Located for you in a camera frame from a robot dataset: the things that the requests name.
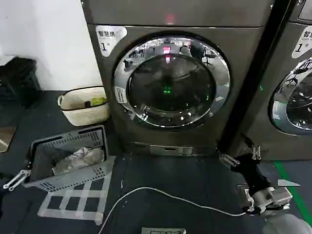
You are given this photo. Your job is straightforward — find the grey perforated plastic laundry basket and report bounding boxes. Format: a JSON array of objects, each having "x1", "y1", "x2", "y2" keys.
[{"x1": 21, "y1": 124, "x2": 117, "y2": 194}]

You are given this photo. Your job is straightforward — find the grey front-load dryer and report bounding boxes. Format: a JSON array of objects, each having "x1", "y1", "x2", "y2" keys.
[
  {"x1": 81, "y1": 0, "x2": 271, "y2": 157},
  {"x1": 245, "y1": 0, "x2": 312, "y2": 162}
]

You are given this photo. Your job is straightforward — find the pale crumpled clothes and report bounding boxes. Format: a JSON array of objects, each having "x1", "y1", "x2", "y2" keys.
[{"x1": 51, "y1": 146, "x2": 105, "y2": 175}]

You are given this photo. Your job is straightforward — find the white tape grid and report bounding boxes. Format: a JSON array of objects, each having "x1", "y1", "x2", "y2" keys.
[{"x1": 38, "y1": 181, "x2": 108, "y2": 226}]

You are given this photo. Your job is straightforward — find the green tape strip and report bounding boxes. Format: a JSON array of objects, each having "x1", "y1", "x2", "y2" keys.
[{"x1": 274, "y1": 160, "x2": 312, "y2": 221}]

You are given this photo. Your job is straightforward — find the white basket with dark trim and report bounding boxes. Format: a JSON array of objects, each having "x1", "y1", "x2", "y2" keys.
[{"x1": 58, "y1": 85, "x2": 111, "y2": 127}]

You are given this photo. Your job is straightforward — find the white number sticker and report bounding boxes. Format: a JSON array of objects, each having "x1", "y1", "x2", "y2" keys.
[
  {"x1": 291, "y1": 25, "x2": 312, "y2": 59},
  {"x1": 95, "y1": 25, "x2": 128, "y2": 58}
]

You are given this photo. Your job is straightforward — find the black stacked crates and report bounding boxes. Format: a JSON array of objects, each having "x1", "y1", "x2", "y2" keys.
[{"x1": 0, "y1": 56, "x2": 42, "y2": 108}]

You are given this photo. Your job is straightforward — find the grey marker plate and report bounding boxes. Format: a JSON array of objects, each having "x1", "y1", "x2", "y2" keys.
[{"x1": 141, "y1": 227, "x2": 187, "y2": 234}]

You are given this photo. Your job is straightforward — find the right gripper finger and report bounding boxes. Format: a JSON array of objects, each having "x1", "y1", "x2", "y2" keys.
[
  {"x1": 218, "y1": 151, "x2": 242, "y2": 168},
  {"x1": 242, "y1": 144, "x2": 269, "y2": 159}
]

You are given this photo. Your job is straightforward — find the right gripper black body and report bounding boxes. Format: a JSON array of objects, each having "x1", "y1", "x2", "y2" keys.
[{"x1": 233, "y1": 155, "x2": 275, "y2": 195}]

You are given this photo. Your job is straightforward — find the round glass dryer door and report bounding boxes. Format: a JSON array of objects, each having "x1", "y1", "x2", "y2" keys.
[
  {"x1": 112, "y1": 36, "x2": 231, "y2": 129},
  {"x1": 267, "y1": 56, "x2": 312, "y2": 137}
]

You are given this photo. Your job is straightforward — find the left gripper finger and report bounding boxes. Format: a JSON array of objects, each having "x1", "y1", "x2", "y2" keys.
[{"x1": 2, "y1": 169, "x2": 32, "y2": 192}]

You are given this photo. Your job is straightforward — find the green item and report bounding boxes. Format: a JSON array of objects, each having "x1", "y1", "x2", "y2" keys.
[{"x1": 91, "y1": 97, "x2": 107, "y2": 107}]

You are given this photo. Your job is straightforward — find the white cable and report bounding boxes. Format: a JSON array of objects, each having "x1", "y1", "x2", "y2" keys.
[{"x1": 97, "y1": 186, "x2": 247, "y2": 227}]

